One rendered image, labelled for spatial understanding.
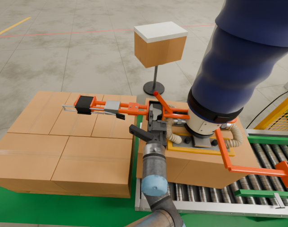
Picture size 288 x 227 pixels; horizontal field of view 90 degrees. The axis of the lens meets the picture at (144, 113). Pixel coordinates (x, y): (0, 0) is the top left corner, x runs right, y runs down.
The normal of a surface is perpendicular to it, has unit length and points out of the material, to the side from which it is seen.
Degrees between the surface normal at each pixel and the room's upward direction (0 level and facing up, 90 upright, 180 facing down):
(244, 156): 1
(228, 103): 83
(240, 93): 74
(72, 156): 0
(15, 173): 0
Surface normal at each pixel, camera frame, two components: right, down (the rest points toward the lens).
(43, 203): 0.04, -0.65
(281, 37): -0.04, 0.50
